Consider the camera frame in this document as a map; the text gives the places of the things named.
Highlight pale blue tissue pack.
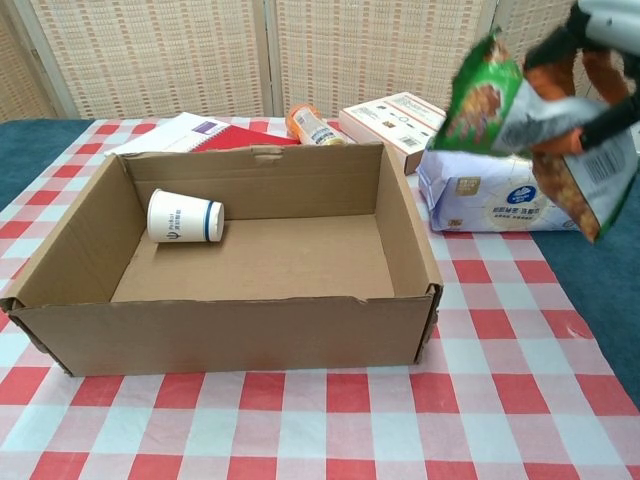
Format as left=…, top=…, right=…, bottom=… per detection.
left=416, top=147, right=584, bottom=234

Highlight blue table cover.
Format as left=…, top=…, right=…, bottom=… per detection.
left=0, top=117, right=640, bottom=401

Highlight open brown cardboard box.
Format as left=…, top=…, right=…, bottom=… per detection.
left=0, top=141, right=445, bottom=377

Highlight red spiral notebook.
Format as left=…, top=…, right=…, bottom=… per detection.
left=104, top=112, right=301, bottom=156

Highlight green snack bag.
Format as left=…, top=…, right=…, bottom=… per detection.
left=426, top=27, right=640, bottom=245

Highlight woven folding screen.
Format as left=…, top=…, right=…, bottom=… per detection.
left=0, top=0, right=640, bottom=121

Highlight small white paper cup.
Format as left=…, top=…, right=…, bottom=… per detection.
left=146, top=188, right=226, bottom=245

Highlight silver right hand orange fingertips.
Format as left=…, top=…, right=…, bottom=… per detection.
left=522, top=0, right=640, bottom=154

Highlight orange drink bottle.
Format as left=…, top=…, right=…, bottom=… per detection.
left=284, top=103, right=357, bottom=147

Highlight red white checkered tablecloth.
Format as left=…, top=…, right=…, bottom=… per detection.
left=0, top=115, right=640, bottom=480

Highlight white orange carton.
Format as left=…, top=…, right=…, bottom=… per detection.
left=338, top=91, right=449, bottom=176

